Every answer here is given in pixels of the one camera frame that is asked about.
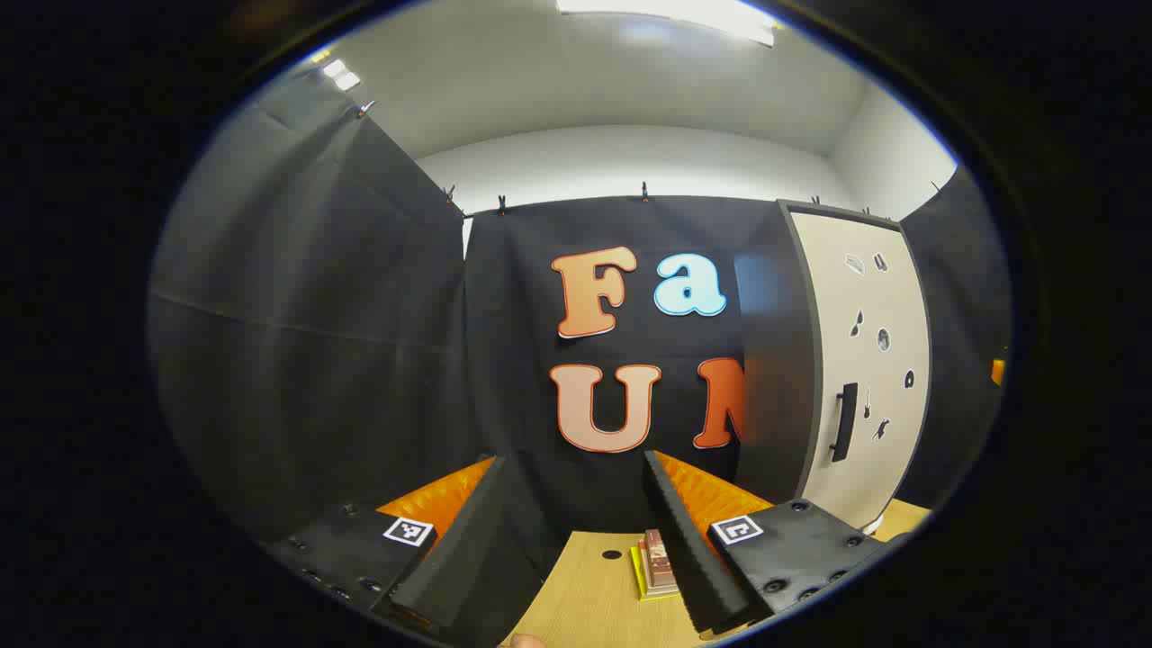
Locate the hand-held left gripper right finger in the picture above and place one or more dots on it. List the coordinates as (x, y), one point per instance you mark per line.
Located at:
(693, 558)

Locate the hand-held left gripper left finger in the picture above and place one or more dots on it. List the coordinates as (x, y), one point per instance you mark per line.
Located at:
(450, 558)

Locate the white cabinet door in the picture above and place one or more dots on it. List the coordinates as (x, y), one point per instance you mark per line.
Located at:
(864, 306)

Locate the dark grey cabinet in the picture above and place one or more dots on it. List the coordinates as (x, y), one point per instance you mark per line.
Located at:
(774, 360)

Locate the black backdrop cloth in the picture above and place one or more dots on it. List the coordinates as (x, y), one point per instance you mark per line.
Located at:
(315, 360)

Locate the ceiling light panel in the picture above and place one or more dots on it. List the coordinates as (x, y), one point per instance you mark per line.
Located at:
(342, 74)
(666, 13)

